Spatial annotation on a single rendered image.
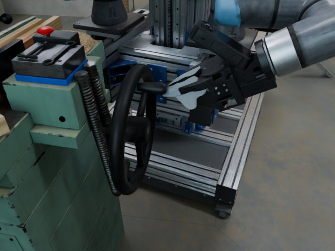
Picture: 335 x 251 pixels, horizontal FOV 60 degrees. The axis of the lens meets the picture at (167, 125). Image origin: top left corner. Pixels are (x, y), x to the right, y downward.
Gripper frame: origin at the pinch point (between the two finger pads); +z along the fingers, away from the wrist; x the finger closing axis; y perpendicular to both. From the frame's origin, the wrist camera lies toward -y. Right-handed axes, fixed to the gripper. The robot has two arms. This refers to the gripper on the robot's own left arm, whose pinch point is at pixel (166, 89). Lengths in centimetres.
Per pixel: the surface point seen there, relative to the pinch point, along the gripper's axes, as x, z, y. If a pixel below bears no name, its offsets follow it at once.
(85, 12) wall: 316, 194, -11
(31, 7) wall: 311, 255, -53
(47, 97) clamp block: -11.0, 15.5, -12.0
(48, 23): 25.2, 32.8, -22.0
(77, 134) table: -12.0, 14.8, -3.7
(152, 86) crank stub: -2.8, 0.8, -2.7
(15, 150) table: -17.7, 23.2, -8.0
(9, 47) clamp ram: -3.7, 21.6, -22.1
